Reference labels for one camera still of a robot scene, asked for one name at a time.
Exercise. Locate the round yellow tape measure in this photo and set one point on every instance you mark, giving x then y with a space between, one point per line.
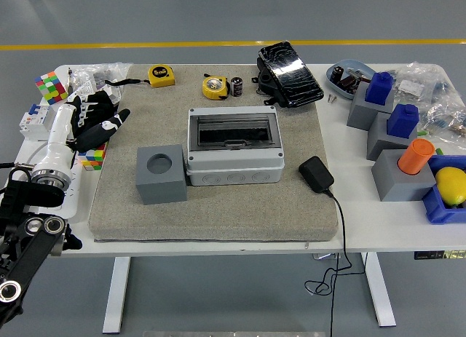
215 87

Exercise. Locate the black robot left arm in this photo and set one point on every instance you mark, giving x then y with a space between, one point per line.
29 238

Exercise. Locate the grey-brown mat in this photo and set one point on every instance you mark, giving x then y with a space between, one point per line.
236 213

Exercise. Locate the white power strip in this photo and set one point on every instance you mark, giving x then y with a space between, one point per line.
74 191

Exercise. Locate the grey block with round hole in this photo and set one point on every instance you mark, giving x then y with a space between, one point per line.
162 186

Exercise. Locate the blue plastic bin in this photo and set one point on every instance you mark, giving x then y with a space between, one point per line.
437 209

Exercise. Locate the clear plastic parts bag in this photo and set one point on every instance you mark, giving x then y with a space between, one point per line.
444 115
415 82

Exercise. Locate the grey block holder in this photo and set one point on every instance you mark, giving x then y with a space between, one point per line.
391 184
358 113
378 144

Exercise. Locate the black cloth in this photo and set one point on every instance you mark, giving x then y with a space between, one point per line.
103 99

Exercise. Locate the black capacitor in dish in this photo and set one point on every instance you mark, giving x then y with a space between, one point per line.
337 73

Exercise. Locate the brown capacitor in dish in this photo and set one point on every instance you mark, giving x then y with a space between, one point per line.
348 83

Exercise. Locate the small multicolour puzzle cube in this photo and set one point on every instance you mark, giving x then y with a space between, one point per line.
92 159

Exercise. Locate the blue block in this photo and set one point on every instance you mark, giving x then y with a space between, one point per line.
402 120
378 87

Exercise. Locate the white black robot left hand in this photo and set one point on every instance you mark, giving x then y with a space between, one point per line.
58 140

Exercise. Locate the black power adapter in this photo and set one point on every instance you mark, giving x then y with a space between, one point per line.
316 174

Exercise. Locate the small black capacitor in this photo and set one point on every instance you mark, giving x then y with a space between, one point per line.
236 86

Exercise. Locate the glossy black case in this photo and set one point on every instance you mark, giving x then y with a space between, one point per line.
291 75

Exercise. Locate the square yellow tape measure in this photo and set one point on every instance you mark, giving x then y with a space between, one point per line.
161 76

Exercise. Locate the large multicolour puzzle cube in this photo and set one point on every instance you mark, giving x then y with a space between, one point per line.
51 87

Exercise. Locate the white circuit breaker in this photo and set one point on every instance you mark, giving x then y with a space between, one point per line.
36 122

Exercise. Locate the blue-grey oval dish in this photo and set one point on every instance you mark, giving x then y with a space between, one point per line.
336 86

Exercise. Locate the yellow mango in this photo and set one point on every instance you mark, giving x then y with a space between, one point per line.
451 186

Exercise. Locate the white table leg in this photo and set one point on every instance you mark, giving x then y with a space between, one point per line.
380 293
116 297

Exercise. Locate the black table control panel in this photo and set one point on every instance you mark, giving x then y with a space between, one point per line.
437 255

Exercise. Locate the grey junction box clear lid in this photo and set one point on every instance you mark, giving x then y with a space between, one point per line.
236 169

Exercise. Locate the clear plastic bag pile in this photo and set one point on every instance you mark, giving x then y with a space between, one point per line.
91 75

